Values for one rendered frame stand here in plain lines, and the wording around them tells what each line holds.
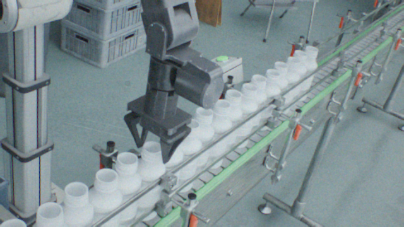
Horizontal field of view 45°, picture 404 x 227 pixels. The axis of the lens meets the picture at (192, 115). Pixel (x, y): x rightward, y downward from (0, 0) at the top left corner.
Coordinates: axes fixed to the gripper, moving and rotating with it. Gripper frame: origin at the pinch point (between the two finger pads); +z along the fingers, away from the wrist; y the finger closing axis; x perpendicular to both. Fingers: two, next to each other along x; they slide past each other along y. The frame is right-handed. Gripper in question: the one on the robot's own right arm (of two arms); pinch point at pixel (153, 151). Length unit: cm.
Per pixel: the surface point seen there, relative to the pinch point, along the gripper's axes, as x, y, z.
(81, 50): 166, -194, 107
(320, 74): 93, -2, 15
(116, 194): -11.3, 1.8, 2.5
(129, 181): -7.2, 0.9, 2.6
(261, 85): 40.2, 0.4, 0.0
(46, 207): -23.3, -1.5, -0.1
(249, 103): 34.0, 1.1, 2.2
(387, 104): 278, -2, 101
